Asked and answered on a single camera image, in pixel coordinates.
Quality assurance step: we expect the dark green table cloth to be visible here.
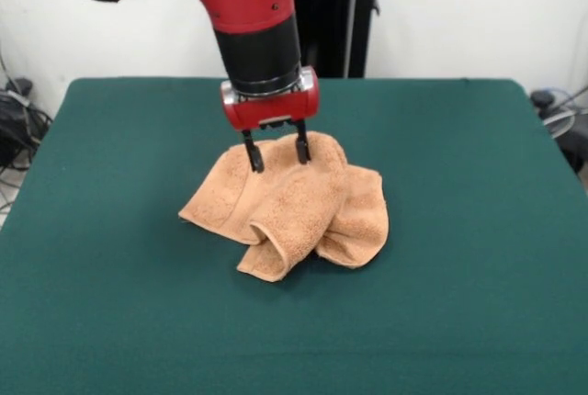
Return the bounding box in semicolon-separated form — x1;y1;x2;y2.
0;76;588;395

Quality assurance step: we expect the black cable bundle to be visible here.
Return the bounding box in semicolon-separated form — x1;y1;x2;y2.
0;76;54;185

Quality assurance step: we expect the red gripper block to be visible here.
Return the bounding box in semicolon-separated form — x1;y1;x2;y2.
220;65;322;175

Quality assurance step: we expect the tan terry towel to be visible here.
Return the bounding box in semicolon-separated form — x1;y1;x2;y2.
177;132;391;284

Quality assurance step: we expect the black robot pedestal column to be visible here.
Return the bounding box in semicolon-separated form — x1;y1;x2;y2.
292;0;383;79

